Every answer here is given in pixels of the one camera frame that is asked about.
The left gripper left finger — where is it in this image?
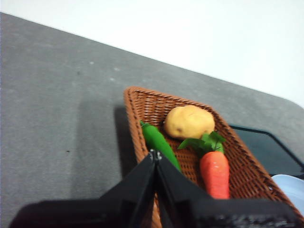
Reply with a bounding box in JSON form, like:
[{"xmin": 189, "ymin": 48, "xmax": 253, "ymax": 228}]
[{"xmin": 9, "ymin": 152, "xmax": 157, "ymax": 228}]

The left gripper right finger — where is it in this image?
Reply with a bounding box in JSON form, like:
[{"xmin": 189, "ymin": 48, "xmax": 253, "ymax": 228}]
[{"xmin": 155, "ymin": 156, "xmax": 304, "ymax": 228}]

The orange carrot with green leaves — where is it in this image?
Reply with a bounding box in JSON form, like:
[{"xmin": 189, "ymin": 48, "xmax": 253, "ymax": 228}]
[{"xmin": 177, "ymin": 131, "xmax": 231, "ymax": 200}]

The light blue plate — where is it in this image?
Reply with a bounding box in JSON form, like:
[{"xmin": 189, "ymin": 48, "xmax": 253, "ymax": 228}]
[{"xmin": 270, "ymin": 174, "xmax": 304, "ymax": 217}]

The green chili pepper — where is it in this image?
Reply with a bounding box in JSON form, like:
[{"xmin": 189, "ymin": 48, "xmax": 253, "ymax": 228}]
[{"xmin": 139, "ymin": 120, "xmax": 182, "ymax": 172}]

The yellow-brown potato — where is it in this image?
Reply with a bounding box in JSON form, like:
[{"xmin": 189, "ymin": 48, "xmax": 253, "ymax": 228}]
[{"xmin": 163, "ymin": 105, "xmax": 216, "ymax": 140}]

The brown woven wicker basket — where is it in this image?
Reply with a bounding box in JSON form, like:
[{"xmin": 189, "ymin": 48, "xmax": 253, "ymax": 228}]
[{"xmin": 123, "ymin": 86, "xmax": 304, "ymax": 228}]

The black flat tray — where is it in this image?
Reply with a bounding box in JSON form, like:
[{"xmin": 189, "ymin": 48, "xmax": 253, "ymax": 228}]
[{"xmin": 229, "ymin": 124, "xmax": 304, "ymax": 180}]

